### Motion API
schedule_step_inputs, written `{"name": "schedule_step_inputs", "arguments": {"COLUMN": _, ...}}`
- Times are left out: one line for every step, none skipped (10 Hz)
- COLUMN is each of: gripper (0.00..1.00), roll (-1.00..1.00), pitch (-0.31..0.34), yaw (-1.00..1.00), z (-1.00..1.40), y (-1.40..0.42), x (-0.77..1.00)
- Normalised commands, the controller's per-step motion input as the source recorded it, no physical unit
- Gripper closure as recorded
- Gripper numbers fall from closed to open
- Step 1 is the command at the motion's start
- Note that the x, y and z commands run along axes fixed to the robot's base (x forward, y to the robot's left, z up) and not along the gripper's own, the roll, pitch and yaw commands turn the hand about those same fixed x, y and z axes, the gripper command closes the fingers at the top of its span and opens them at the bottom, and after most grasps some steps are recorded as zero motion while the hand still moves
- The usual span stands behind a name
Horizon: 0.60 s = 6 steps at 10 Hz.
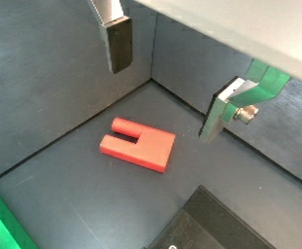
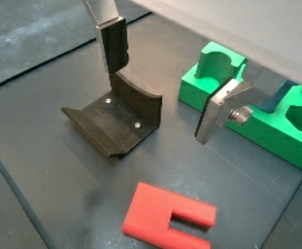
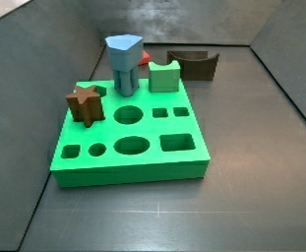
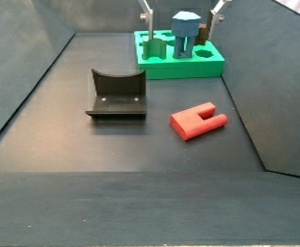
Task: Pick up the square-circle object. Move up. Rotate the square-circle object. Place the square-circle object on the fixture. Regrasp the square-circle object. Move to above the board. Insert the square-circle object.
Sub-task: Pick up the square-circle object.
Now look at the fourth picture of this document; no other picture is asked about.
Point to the green curved-top block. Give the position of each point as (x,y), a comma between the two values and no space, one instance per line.
(154,48)

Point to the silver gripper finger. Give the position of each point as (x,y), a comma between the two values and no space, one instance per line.
(216,16)
(148,15)

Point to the black curved regrasp fixture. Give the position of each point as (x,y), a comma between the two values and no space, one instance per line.
(120,94)

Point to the blue hexagon-top peg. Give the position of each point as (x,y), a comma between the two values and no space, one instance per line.
(185,28)

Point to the brown star peg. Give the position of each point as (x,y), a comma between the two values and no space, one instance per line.
(202,36)

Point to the red square-circle forked block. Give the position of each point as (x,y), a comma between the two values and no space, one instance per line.
(197,121)

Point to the green shape-sorting base block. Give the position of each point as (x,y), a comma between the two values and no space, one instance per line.
(205,64)

